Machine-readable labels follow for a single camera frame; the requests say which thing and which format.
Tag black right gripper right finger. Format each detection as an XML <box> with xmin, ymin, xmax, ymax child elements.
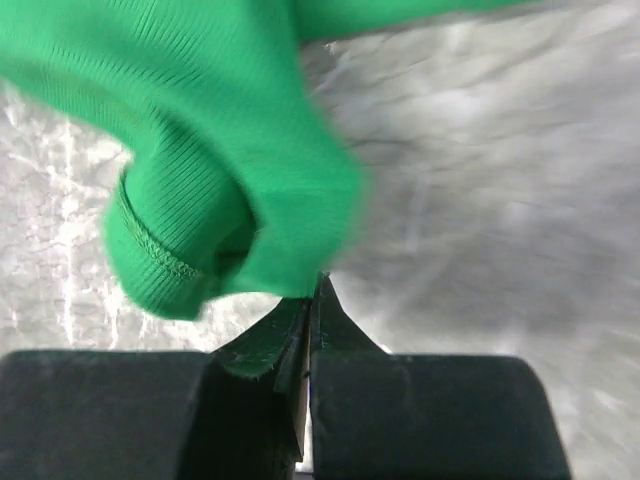
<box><xmin>310</xmin><ymin>275</ymin><xmax>571</xmax><ymax>479</ymax></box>

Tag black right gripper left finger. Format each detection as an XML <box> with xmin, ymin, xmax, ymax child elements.
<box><xmin>1</xmin><ymin>300</ymin><xmax>310</xmax><ymax>479</ymax></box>

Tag green tank top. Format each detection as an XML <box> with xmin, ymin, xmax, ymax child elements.
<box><xmin>0</xmin><ymin>0</ymin><xmax>546</xmax><ymax>322</ymax></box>

